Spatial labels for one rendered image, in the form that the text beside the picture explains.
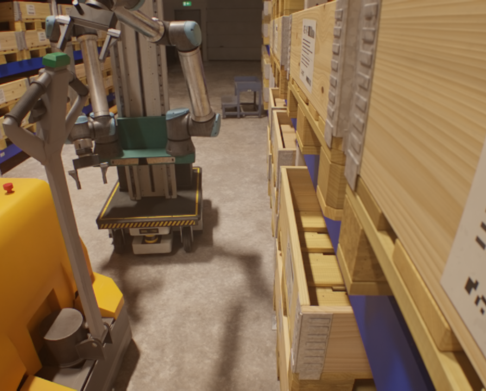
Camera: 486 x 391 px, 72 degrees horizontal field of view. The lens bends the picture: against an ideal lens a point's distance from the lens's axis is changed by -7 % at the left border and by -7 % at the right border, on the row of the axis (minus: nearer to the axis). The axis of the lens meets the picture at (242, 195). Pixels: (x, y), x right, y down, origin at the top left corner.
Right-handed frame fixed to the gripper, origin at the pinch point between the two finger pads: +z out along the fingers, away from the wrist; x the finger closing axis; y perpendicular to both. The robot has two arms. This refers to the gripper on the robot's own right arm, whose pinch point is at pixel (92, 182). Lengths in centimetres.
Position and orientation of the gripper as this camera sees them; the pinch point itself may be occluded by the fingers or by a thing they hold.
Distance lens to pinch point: 190.7
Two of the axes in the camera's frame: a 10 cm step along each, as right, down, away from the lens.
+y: -1.9, -0.4, 9.8
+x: -9.6, 2.2, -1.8
